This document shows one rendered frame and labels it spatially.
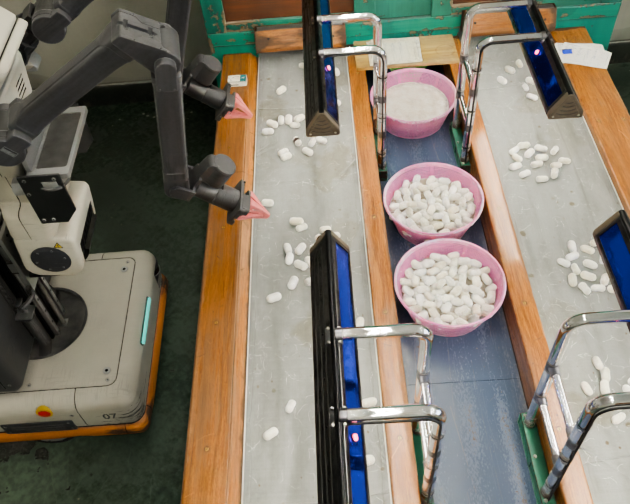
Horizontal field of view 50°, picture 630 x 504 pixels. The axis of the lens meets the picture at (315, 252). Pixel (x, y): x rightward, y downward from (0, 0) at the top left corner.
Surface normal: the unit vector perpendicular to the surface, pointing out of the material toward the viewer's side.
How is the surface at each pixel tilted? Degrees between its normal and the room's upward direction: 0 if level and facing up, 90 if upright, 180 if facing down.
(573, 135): 0
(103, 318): 0
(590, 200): 0
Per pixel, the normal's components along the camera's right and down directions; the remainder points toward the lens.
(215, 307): -0.07, -0.63
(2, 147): 0.16, 0.84
